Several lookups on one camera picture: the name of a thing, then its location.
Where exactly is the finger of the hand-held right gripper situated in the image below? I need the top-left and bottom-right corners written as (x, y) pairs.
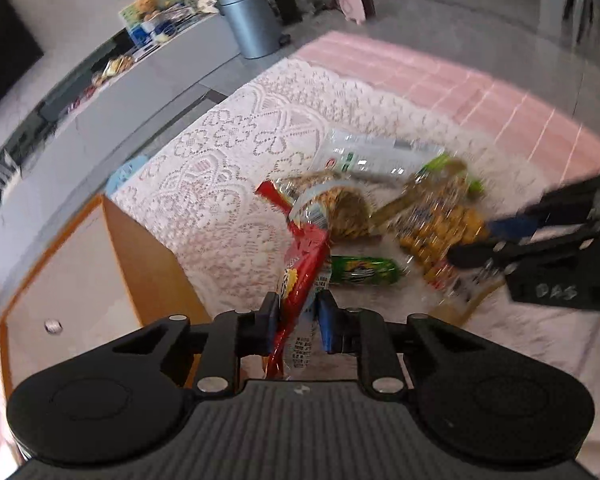
top-left (446, 221), bottom-right (600, 271)
top-left (486, 169), bottom-right (600, 242)

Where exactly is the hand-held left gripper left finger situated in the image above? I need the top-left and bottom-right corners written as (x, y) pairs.
top-left (111, 291), bottom-right (281, 395)

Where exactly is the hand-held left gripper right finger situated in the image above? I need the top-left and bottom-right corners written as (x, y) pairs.
top-left (316, 291), bottom-right (487, 397)

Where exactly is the green printed snack packet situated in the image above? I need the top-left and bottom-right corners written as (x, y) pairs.
top-left (328, 254), bottom-right (401, 288)

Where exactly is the clear orange cracker packet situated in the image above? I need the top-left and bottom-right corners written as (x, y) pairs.
top-left (394, 179), bottom-right (492, 294)

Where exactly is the long red snack packet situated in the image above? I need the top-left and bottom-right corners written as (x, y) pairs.
top-left (253, 179), bottom-right (334, 382)

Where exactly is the lime green snack packet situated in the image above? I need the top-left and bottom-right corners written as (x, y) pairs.
top-left (419, 154), bottom-right (484, 197)

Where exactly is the clear peanut snack packet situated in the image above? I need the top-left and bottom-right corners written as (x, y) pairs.
top-left (279, 171), bottom-right (374, 244)

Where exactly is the white green-print snack packet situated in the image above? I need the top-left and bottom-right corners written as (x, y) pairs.
top-left (324, 128), bottom-right (449, 179)

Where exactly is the orange cardboard box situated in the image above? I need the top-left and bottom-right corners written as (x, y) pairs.
top-left (0, 193), bottom-right (242, 402)

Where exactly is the pink checked tablecloth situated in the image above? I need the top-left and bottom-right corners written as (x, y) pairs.
top-left (294, 29), bottom-right (600, 197)

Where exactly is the white lace tablecloth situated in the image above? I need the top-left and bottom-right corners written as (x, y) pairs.
top-left (106, 56), bottom-right (600, 391)

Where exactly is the light blue object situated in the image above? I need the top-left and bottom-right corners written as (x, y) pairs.
top-left (104, 155), bottom-right (149, 197)

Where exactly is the white marble television cabinet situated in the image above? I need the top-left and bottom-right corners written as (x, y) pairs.
top-left (0, 9), bottom-right (242, 281)

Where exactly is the pink space heater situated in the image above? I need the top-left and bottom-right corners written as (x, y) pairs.
top-left (336, 0), bottom-right (379, 27)

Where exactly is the pile of snack bags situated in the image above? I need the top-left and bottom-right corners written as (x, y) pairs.
top-left (91, 54), bottom-right (137, 87)

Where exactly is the grey blue pedal bin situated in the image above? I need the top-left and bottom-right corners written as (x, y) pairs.
top-left (214, 0), bottom-right (292, 61)

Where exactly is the white router with antennas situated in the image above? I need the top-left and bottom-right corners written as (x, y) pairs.
top-left (0, 151), bottom-right (22, 197)

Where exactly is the teddy bear picture board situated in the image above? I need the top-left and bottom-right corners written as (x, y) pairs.
top-left (118, 0), bottom-right (184, 27)

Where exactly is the black curved television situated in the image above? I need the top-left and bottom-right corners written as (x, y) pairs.
top-left (0, 0), bottom-right (47, 127)

